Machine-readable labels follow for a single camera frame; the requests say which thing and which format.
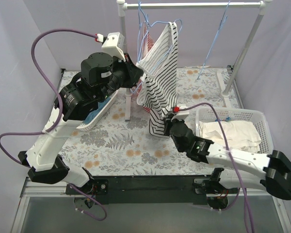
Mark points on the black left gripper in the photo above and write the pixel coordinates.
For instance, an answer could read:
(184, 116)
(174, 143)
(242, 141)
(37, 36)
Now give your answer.
(130, 73)

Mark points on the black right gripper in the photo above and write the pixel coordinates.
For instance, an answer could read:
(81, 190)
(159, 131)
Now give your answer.
(169, 122)

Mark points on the black white striped tank top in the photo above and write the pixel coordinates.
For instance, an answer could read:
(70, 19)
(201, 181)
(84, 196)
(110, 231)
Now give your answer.
(159, 92)

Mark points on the blue wire hanger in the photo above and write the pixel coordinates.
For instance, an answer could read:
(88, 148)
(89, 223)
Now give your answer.
(221, 24)
(162, 47)
(142, 19)

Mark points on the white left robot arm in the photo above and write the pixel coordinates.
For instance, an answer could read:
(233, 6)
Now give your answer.
(71, 108)

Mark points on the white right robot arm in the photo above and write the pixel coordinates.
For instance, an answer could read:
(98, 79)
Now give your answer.
(269, 172)

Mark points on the red white striped tank top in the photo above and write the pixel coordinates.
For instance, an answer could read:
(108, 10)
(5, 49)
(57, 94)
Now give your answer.
(147, 44)

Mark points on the white rectangular laundry basket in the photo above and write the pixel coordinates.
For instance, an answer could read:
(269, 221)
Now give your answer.
(205, 114)

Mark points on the blue garment in basket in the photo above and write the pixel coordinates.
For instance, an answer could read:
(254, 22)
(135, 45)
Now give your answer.
(94, 113)

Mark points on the white folded cloth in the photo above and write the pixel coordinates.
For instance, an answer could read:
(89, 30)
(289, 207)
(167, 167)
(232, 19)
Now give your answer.
(240, 134)

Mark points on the floral patterned table mat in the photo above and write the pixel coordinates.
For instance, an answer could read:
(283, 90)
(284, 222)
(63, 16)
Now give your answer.
(118, 147)

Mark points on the white oval laundry basket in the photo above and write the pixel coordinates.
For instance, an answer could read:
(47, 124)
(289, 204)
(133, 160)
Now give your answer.
(110, 100)

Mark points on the white metal clothes rack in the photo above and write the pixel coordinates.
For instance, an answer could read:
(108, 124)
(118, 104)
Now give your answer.
(261, 5)

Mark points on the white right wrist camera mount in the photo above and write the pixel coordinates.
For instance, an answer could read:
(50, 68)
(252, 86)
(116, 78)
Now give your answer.
(180, 113)

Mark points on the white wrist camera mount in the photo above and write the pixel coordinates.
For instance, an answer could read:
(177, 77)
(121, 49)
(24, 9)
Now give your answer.
(180, 113)
(112, 44)

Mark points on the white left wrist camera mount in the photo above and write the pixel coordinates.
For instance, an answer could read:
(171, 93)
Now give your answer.
(112, 44)

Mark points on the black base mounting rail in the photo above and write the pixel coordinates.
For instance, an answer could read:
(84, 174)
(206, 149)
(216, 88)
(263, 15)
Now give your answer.
(151, 189)

